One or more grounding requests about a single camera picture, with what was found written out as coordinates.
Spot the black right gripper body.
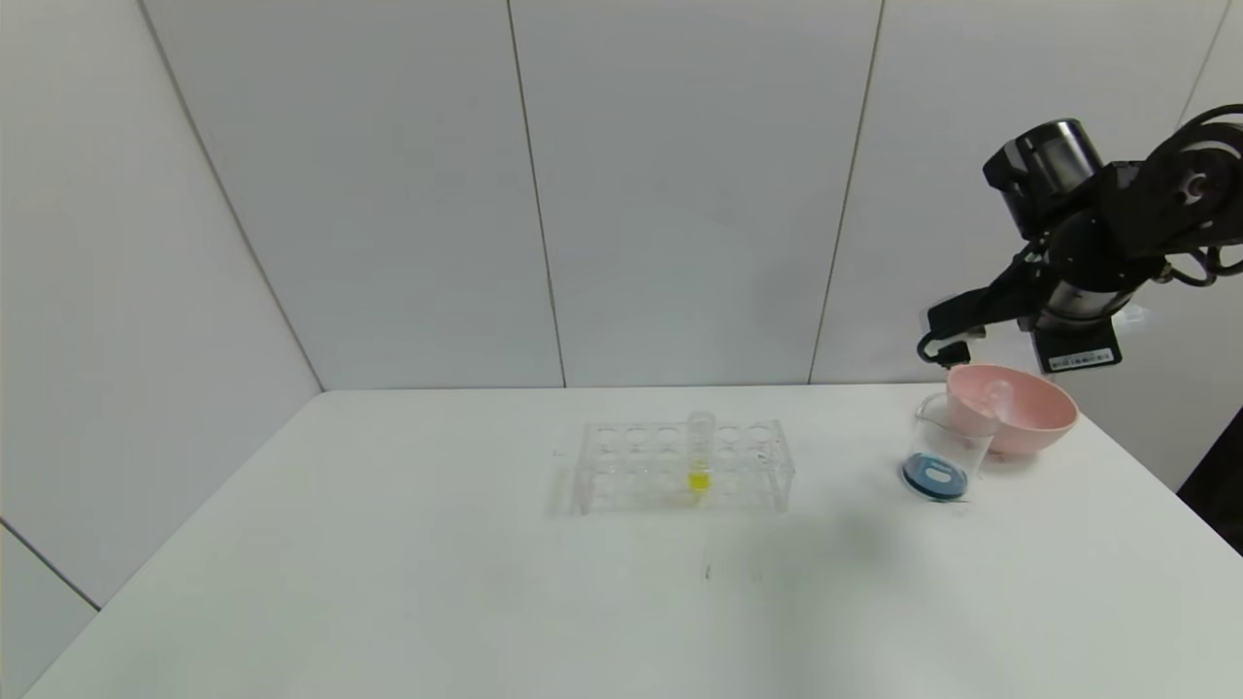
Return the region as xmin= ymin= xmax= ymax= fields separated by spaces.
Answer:
xmin=1031 ymin=274 xmax=1137 ymax=375

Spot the pink bowl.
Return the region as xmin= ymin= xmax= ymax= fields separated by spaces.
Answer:
xmin=947 ymin=365 xmax=1079 ymax=455

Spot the test tube with yellow pigment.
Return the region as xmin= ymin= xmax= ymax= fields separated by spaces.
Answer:
xmin=686 ymin=411 xmax=717 ymax=494

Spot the black cable with white tag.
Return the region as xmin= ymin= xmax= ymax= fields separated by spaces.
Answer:
xmin=1156 ymin=243 xmax=1243 ymax=288

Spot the test tube with red pigment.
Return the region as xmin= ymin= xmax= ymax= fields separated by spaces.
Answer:
xmin=976 ymin=382 xmax=1021 ymax=428

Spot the clear glass beaker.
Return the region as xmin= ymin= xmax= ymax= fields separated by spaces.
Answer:
xmin=900 ymin=393 xmax=999 ymax=504

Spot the clear plastic test tube rack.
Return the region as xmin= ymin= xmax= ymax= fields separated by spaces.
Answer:
xmin=573 ymin=419 xmax=795 ymax=516

